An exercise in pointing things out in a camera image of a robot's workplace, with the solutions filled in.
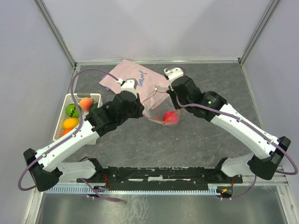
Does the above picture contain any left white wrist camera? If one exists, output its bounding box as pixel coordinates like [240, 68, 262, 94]
[116, 78, 138, 98]

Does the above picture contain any green apple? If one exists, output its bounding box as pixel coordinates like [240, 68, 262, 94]
[65, 104, 81, 118]

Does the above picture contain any pink cloth with lettering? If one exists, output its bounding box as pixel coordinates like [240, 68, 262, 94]
[110, 59, 169, 109]

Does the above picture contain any red apple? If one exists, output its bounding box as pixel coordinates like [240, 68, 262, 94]
[163, 111, 179, 123]

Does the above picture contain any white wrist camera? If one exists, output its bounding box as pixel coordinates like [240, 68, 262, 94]
[164, 67, 184, 82]
[116, 78, 138, 98]

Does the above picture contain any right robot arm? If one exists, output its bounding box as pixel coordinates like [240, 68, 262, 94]
[165, 73, 291, 182]

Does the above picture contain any white perforated plastic basket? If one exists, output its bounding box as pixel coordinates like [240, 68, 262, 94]
[52, 93, 103, 141]

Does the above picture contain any clear zip top bag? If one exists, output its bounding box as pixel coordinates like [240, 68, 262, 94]
[142, 86, 180, 127]

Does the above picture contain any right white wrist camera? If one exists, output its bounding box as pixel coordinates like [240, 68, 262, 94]
[164, 67, 184, 82]

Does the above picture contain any light blue cable duct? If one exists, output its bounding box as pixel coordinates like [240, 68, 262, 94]
[45, 183, 222, 196]

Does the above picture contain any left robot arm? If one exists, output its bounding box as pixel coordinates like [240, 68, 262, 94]
[23, 91, 144, 192]

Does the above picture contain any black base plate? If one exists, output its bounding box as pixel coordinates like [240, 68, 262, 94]
[87, 167, 243, 191]

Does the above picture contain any orange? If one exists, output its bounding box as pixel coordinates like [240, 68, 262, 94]
[62, 129, 72, 136]

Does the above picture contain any dark green avocado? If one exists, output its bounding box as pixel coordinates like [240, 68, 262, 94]
[89, 103, 98, 112]

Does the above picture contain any yellow lemon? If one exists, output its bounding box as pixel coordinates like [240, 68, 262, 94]
[62, 118, 79, 129]

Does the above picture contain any peach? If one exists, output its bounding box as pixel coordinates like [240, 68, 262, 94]
[79, 98, 93, 112]

